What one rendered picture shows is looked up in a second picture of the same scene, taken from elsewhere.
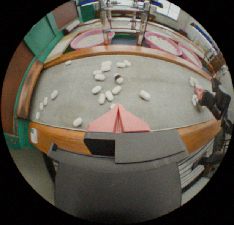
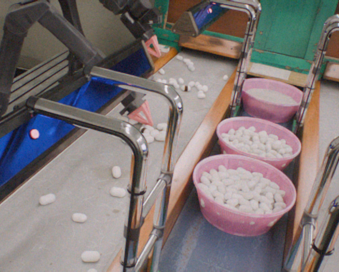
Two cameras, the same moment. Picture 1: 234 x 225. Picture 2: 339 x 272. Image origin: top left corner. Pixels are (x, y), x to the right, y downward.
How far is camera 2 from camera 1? 1.61 m
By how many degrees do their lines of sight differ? 66
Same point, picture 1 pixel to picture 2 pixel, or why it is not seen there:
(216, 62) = not seen: outside the picture
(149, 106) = not seen: hidden behind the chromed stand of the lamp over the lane
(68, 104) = (178, 73)
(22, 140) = (160, 34)
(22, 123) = (176, 39)
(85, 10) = not seen: outside the picture
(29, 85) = (209, 45)
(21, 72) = (226, 27)
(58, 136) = (156, 61)
